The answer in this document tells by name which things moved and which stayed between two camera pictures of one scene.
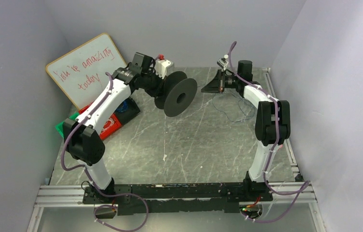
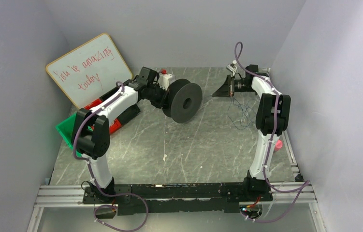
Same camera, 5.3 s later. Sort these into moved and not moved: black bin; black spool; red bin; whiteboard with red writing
Moved: black spool
Not moved: whiteboard with red writing; red bin; black bin
